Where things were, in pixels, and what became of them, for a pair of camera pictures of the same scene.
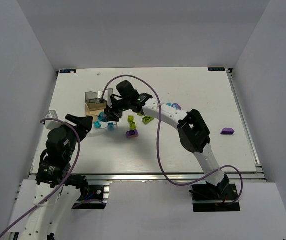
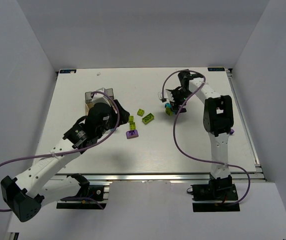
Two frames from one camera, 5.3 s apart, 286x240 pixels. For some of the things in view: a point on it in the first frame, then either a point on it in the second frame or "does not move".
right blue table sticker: [215, 69] does not move
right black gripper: [115, 107] to [176, 100]
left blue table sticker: [68, 71] does not move
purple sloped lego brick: [132, 133] does not move
